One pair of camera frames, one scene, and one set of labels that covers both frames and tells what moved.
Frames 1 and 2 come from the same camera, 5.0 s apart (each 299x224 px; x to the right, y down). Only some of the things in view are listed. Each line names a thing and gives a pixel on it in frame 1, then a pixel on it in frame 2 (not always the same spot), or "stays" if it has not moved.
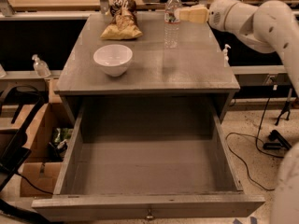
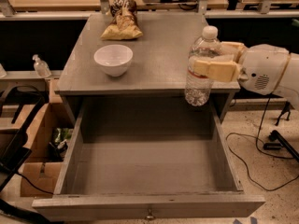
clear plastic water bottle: [173, 21] -> [199, 87]
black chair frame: [13, 142] stays
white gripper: [217, 16] -> [263, 68]
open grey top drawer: [147, 157] stays
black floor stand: [283, 144] stays
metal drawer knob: [149, 216] stays
